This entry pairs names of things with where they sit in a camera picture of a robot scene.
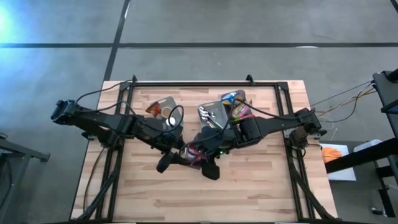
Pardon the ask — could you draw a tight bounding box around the long thin black cable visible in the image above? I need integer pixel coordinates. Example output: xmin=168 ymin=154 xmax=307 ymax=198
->
xmin=75 ymin=78 xmax=135 ymax=105

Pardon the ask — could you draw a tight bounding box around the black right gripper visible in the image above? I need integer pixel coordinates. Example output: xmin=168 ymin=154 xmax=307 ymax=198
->
xmin=193 ymin=126 xmax=244 ymax=182

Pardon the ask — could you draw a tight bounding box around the black aluminium rig frame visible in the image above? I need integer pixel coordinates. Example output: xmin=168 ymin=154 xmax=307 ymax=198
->
xmin=76 ymin=74 xmax=340 ymax=223

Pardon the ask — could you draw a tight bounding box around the light grey plastic bin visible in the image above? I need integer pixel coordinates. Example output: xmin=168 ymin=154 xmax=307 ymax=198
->
xmin=149 ymin=96 xmax=185 ymax=132
xmin=197 ymin=100 xmax=232 ymax=131

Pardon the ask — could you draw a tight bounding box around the yellow and blue snack packet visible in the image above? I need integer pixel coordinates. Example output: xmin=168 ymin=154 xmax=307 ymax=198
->
xmin=220 ymin=90 xmax=243 ymax=106

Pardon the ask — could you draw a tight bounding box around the white plastic container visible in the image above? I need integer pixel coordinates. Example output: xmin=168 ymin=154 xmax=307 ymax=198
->
xmin=352 ymin=138 xmax=384 ymax=154

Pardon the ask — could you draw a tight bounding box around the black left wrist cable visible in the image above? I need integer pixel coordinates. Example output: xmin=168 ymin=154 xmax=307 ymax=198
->
xmin=160 ymin=105 xmax=185 ymax=134

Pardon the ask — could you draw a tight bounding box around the green and pink snack packet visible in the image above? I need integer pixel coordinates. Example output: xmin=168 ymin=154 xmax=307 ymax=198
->
xmin=231 ymin=103 xmax=254 ymax=122

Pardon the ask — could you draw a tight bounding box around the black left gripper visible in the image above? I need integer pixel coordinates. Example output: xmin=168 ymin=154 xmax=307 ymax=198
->
xmin=144 ymin=122 xmax=188 ymax=174

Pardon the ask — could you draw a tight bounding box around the dark grey plastic bin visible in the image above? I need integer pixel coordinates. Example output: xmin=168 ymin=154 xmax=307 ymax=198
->
xmin=221 ymin=90 xmax=254 ymax=126

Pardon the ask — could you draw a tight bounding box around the thin grey cable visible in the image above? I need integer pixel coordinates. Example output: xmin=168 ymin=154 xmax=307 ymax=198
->
xmin=312 ymin=80 xmax=377 ymax=106

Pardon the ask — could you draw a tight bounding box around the small black clamp device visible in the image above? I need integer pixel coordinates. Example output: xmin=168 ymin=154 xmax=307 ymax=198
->
xmin=310 ymin=128 xmax=328 ymax=140

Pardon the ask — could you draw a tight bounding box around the orange cloth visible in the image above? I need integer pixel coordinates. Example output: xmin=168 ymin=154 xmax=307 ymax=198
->
xmin=321 ymin=146 xmax=343 ymax=164

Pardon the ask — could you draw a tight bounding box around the orange snack packet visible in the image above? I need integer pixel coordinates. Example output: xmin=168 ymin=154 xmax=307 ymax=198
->
xmin=145 ymin=101 xmax=163 ymax=119

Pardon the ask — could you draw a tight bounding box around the white sheet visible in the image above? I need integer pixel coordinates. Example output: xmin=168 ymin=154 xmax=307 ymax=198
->
xmin=320 ymin=142 xmax=357 ymax=182

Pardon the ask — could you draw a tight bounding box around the black robot arm with cables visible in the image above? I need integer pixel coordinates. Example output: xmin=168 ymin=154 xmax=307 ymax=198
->
xmin=235 ymin=99 xmax=301 ymax=121

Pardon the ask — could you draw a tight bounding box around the teal-handled metal spoon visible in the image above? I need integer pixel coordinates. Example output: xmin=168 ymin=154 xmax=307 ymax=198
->
xmin=201 ymin=107 xmax=229 ymax=129

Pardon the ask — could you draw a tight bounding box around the thin yellow cable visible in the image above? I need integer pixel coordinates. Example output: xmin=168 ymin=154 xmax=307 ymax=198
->
xmin=315 ymin=88 xmax=376 ymax=118

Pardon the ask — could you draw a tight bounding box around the black metal stand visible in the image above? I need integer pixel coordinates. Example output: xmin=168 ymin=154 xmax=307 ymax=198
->
xmin=0 ymin=133 xmax=51 ymax=218

